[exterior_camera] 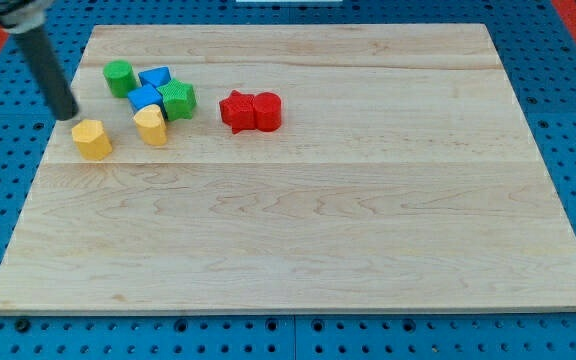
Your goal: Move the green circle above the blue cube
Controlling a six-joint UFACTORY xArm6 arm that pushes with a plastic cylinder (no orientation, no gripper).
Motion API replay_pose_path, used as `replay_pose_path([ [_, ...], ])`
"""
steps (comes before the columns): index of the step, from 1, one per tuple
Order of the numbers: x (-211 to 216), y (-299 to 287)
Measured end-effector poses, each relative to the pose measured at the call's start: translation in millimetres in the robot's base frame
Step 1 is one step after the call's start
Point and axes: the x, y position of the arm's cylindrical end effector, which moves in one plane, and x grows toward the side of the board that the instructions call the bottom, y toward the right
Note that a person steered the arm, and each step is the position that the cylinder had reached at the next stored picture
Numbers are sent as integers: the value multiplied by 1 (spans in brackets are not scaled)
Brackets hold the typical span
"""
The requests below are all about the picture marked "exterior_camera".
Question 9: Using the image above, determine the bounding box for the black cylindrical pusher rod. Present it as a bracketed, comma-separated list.
[13, 25, 79, 121]

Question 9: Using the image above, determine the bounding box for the blue cube block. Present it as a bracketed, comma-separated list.
[127, 84, 164, 113]

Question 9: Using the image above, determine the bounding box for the red star block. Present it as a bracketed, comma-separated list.
[219, 90, 256, 134]

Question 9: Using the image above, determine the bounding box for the red cylinder block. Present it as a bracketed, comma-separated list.
[252, 92, 282, 132]

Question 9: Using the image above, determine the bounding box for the yellow half-round block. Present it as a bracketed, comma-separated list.
[133, 104, 167, 146]

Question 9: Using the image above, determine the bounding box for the blue triangle block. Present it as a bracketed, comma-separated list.
[138, 67, 171, 88]

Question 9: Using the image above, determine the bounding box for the wooden board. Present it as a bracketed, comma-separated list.
[0, 23, 576, 316]

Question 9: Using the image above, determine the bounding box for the green cylinder block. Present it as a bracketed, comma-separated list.
[103, 60, 137, 98]

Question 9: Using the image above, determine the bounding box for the yellow hexagon block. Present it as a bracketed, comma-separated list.
[71, 119, 113, 161]

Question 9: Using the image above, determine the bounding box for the green star block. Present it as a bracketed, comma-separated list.
[156, 79, 197, 121]

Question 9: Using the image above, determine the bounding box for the grey robot arm end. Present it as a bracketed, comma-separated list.
[0, 0, 54, 34]

